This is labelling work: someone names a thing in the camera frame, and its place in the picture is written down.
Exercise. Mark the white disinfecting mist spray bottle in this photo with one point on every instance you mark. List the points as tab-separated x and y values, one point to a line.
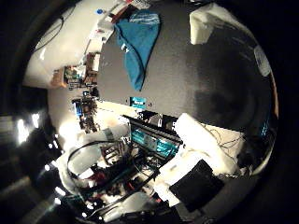
202	29

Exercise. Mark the blue bottle cap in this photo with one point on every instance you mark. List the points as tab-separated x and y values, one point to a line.
99	11

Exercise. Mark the electronics board cluster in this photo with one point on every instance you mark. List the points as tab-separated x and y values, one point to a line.
74	74

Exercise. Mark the small brown bowl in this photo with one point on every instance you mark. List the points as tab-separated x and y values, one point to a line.
123	14

